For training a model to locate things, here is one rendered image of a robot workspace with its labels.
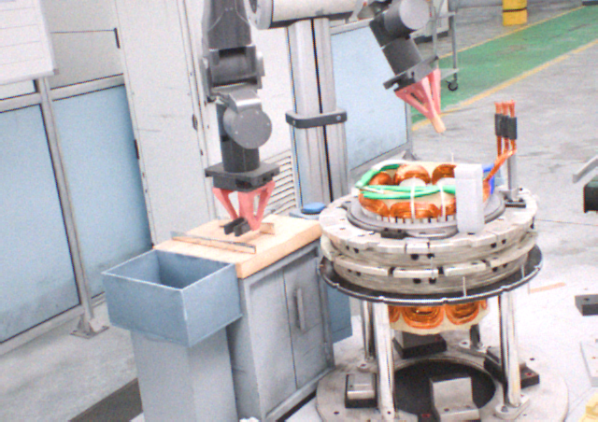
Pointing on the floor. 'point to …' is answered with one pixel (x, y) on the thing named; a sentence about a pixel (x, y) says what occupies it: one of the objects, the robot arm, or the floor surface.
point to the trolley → (451, 38)
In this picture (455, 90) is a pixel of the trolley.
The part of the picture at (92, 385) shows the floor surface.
